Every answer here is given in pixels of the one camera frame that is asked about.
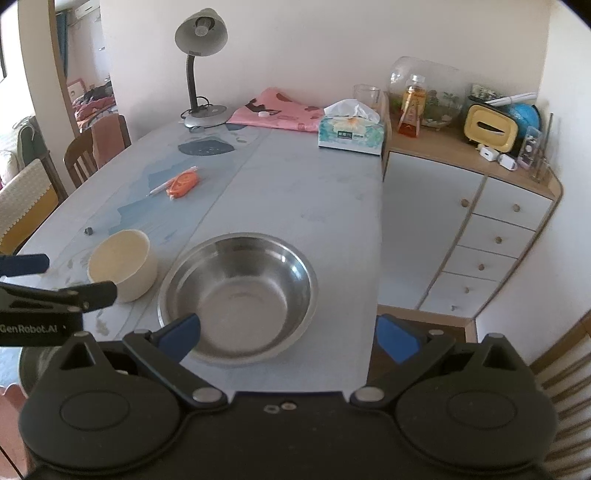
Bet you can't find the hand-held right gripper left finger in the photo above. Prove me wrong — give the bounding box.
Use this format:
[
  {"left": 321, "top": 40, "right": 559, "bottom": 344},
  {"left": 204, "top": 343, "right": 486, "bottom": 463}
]
[{"left": 58, "top": 313, "right": 228, "bottom": 409}]

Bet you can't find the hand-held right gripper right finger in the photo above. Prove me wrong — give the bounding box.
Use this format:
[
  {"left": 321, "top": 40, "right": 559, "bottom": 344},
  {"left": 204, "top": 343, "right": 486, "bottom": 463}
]
[{"left": 350, "top": 314, "right": 518, "bottom": 409}]

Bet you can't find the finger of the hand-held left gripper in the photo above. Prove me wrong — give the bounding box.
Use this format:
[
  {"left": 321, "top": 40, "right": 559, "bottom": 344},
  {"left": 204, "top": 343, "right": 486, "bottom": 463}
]
[
  {"left": 0, "top": 254, "right": 50, "bottom": 278},
  {"left": 0, "top": 281, "right": 118, "bottom": 315}
]

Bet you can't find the cream bowl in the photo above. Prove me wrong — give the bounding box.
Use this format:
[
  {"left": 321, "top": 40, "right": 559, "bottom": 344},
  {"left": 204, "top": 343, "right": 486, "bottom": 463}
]
[{"left": 88, "top": 229, "right": 159, "bottom": 303}]

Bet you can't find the stainless steel bowl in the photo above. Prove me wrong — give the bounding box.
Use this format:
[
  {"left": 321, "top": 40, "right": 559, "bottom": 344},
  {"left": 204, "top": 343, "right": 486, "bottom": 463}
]
[{"left": 158, "top": 233, "right": 319, "bottom": 366}]

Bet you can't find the white cabinet with wooden top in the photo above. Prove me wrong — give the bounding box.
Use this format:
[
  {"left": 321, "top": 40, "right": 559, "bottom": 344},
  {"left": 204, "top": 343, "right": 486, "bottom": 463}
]
[{"left": 376, "top": 105, "right": 565, "bottom": 343}]

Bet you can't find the small orange plastic item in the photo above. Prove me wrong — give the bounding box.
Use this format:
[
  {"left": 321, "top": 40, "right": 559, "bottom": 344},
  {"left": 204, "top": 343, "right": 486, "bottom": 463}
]
[{"left": 166, "top": 168, "right": 200, "bottom": 200}]

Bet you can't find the blue patterned table runner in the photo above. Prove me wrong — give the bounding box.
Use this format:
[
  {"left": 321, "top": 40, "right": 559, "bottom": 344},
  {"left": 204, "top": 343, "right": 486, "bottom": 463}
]
[{"left": 0, "top": 124, "right": 274, "bottom": 398}]

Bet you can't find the bed with clutter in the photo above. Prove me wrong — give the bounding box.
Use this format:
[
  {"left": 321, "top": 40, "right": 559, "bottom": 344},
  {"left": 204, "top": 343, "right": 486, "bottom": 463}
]
[{"left": 69, "top": 78, "right": 118, "bottom": 125}]

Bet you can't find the tissue box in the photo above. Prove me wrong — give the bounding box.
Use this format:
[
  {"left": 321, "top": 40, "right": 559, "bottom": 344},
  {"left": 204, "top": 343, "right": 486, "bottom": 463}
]
[{"left": 318, "top": 99, "right": 386, "bottom": 156}]

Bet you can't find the grey desk lamp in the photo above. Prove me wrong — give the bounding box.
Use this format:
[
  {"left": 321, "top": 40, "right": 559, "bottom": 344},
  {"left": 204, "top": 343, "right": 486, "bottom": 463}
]
[{"left": 174, "top": 8, "right": 229, "bottom": 130}]

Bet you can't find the clear acrylic holder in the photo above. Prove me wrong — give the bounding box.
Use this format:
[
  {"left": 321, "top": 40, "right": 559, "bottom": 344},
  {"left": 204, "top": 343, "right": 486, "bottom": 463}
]
[{"left": 517, "top": 127, "right": 555, "bottom": 183}]

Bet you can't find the yellow tissue holder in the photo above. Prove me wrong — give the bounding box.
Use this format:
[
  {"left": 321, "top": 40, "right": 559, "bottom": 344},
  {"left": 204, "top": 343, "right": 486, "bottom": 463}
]
[{"left": 464, "top": 104, "right": 520, "bottom": 152}]

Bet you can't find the orange liquid bottle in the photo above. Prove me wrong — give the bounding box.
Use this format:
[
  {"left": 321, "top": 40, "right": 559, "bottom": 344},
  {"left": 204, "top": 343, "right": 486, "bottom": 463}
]
[{"left": 397, "top": 75, "right": 426, "bottom": 138}]

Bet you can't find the pink patterned cloth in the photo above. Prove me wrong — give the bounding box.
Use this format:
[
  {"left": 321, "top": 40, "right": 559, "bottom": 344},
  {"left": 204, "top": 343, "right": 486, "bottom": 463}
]
[{"left": 226, "top": 88, "right": 326, "bottom": 134}]

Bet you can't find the clear glass cup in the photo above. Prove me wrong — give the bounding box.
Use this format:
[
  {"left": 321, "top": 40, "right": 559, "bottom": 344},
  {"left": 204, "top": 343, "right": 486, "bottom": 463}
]
[{"left": 353, "top": 84, "right": 382, "bottom": 116}]

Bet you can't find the glass fish bowl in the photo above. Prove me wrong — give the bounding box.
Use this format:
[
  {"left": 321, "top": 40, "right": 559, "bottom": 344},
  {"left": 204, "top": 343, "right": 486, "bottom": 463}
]
[{"left": 387, "top": 56, "right": 464, "bottom": 129}]

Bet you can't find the blue globe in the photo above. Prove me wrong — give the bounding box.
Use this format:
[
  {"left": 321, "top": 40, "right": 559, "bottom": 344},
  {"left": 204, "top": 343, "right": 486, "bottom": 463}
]
[{"left": 505, "top": 102, "right": 542, "bottom": 144}]

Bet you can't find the dark patterned box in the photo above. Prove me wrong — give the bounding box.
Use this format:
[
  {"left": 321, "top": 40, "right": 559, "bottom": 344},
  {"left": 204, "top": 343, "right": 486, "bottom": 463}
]
[{"left": 468, "top": 83, "right": 502, "bottom": 102}]

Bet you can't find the white air conditioner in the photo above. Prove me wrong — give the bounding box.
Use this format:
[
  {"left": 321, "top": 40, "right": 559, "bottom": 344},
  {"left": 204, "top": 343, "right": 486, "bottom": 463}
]
[{"left": 69, "top": 0, "right": 100, "bottom": 19}]

